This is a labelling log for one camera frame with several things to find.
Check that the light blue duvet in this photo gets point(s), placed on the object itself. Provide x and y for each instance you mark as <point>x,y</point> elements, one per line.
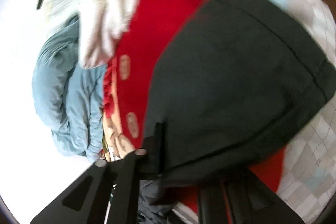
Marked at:
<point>68,98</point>

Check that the red floral blanket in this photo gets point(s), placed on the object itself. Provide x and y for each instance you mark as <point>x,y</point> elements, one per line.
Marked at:
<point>155,24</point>

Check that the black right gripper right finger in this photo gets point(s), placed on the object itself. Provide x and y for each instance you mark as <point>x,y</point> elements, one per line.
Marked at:
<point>241,198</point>

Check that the white quilted mat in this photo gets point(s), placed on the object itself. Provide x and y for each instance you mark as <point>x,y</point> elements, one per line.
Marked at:
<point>308,180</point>

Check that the black jacket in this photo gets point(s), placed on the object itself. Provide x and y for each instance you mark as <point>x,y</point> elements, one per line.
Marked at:
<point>234,86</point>

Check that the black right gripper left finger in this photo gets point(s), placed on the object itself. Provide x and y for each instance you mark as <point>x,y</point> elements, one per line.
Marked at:
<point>107,192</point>

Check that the white fluffy towel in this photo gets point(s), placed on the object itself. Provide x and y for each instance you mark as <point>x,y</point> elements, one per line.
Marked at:
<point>102,25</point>

